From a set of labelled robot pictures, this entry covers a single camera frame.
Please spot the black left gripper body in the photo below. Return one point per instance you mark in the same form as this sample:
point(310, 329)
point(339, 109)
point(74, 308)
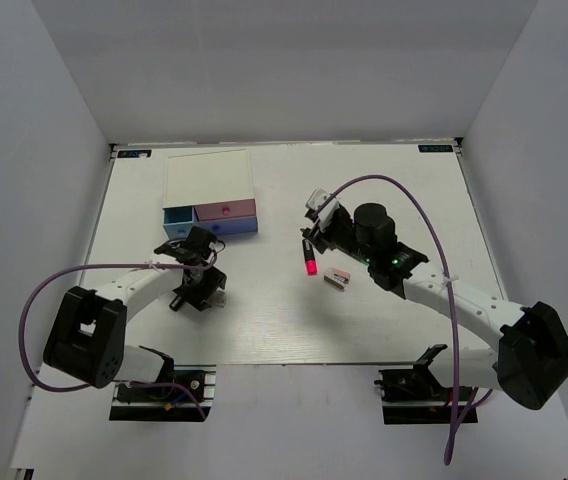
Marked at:
point(196, 292)

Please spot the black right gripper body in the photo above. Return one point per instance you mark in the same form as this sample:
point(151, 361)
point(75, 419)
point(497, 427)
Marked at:
point(340, 232)

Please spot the small grey eraser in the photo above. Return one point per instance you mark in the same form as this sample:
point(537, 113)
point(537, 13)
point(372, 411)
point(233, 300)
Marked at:
point(220, 300)

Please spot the pink eraser with white core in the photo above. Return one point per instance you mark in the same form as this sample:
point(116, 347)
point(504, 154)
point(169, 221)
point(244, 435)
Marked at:
point(337, 278)

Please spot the purple blue drawer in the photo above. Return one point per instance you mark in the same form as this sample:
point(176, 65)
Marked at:
point(230, 226)

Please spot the light blue drawer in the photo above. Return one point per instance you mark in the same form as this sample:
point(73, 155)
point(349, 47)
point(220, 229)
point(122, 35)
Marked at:
point(178, 221)

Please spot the pink cap black highlighter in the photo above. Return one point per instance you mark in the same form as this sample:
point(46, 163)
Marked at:
point(309, 258)

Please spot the pink drawer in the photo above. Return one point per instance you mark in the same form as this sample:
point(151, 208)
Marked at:
point(226, 210)

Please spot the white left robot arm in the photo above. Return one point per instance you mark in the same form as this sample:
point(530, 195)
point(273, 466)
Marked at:
point(87, 339)

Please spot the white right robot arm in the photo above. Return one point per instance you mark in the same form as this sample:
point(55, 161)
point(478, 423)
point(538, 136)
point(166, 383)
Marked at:
point(526, 352)

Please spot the white drawer cabinet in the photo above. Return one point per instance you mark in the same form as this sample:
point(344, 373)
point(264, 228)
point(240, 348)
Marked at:
point(207, 178)

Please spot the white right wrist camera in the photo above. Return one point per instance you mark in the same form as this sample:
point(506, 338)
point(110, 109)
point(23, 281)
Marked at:
point(319, 204)

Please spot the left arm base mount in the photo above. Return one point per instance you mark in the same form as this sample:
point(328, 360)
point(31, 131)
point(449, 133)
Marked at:
point(189, 399)

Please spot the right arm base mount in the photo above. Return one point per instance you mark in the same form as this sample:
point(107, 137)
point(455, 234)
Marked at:
point(418, 392)

